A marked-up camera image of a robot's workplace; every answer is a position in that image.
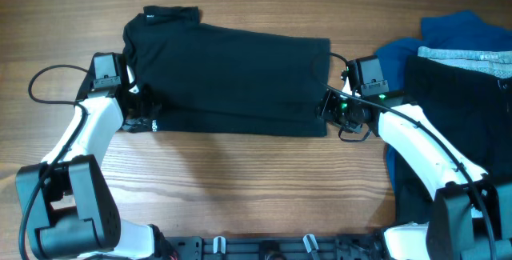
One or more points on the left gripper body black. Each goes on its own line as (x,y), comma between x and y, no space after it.
(146,105)

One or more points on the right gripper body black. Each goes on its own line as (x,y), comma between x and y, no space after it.
(341,110)

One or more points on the black t-shirt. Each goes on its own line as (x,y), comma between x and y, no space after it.
(212,79)

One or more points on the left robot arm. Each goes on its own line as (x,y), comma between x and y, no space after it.
(67,208)

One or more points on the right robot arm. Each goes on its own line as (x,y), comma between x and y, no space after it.
(470,214)

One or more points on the dark folded garment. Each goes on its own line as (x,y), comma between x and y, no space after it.
(472,110)

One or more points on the blue garment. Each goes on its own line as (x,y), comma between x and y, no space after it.
(459,31)

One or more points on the grey patterned garment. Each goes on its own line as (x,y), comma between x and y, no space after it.
(497,64)

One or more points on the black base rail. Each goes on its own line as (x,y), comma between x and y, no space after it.
(272,247)

